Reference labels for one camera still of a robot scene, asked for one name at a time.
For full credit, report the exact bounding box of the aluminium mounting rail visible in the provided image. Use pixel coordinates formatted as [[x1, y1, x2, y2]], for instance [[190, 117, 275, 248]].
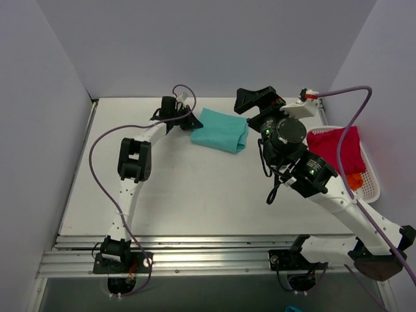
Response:
[[35, 233, 389, 277]]

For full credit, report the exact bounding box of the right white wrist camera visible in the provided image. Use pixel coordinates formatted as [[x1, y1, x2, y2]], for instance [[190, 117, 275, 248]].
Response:
[[279, 88, 319, 120]]

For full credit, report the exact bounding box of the magenta t-shirt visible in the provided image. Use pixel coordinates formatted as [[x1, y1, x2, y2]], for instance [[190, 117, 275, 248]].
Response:
[[306, 126, 367, 176]]

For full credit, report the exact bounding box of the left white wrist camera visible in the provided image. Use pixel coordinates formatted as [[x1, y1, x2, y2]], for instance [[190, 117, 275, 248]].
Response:
[[176, 92, 189, 102]]

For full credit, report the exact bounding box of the black looped cable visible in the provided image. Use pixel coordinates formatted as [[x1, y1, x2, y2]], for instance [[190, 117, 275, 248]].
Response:
[[257, 138, 293, 205]]

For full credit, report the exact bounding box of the purple cable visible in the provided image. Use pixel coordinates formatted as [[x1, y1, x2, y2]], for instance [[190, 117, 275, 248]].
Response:
[[88, 84, 197, 295], [317, 85, 416, 312]]

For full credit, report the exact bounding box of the orange t-shirt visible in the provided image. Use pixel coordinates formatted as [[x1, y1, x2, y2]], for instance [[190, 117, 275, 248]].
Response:
[[346, 173, 363, 191]]

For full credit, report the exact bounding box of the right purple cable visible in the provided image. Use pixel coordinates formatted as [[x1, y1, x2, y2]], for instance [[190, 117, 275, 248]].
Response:
[[317, 85, 416, 312]]

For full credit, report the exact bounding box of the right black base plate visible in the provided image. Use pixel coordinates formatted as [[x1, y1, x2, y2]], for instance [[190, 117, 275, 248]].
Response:
[[268, 249, 325, 271]]

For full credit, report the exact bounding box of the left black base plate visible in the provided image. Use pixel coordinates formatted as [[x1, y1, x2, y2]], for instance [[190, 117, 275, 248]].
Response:
[[92, 252, 150, 274]]

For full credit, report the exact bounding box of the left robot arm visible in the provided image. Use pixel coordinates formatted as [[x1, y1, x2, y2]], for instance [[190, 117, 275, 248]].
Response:
[[100, 92, 203, 272]]

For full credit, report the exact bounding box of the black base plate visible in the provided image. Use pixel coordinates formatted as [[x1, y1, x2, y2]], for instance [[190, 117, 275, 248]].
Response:
[[268, 249, 325, 271], [92, 252, 150, 274]]

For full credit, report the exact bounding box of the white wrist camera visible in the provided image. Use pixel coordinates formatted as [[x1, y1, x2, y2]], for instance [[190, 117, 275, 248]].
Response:
[[176, 92, 189, 102], [279, 88, 319, 120]]

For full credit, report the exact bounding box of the teal t-shirt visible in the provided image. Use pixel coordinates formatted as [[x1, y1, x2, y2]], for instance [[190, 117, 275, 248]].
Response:
[[190, 108, 248, 154]]

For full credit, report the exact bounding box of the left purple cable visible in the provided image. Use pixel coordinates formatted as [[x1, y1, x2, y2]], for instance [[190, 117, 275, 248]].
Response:
[[88, 84, 197, 295]]

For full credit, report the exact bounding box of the teal object at bottom edge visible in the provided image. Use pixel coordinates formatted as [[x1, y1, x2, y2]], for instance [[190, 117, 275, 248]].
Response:
[[285, 305, 300, 312]]

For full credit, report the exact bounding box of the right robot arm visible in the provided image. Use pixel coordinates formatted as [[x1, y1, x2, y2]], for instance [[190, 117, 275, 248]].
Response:
[[234, 86, 415, 281]]

